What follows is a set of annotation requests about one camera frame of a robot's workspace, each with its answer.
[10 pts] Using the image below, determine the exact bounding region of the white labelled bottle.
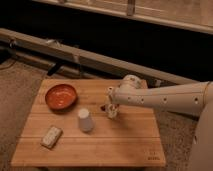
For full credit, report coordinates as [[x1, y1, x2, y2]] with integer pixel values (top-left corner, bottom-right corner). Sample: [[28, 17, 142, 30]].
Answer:
[[106, 87, 119, 119]]

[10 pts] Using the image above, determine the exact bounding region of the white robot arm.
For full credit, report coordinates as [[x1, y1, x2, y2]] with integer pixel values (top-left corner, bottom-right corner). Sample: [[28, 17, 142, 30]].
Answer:
[[106, 75, 213, 171]]

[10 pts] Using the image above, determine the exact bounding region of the dark red chip bag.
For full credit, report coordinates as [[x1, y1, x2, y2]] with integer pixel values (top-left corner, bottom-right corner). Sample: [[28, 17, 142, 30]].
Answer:
[[100, 105, 106, 111]]

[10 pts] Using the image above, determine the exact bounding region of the white paper cup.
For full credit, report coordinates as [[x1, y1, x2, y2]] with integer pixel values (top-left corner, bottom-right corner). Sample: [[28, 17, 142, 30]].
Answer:
[[78, 108, 94, 132]]

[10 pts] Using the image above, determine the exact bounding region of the orange bowl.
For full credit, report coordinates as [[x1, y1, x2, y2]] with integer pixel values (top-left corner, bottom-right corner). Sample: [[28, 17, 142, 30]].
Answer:
[[45, 84, 78, 110]]

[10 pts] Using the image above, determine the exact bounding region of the wooden table board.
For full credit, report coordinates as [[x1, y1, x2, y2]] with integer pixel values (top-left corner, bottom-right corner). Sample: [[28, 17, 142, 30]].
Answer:
[[11, 79, 166, 167]]

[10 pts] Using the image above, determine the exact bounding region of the black clamp handle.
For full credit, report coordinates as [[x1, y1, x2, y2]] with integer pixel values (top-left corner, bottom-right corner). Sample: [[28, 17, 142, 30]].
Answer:
[[47, 62, 62, 76]]

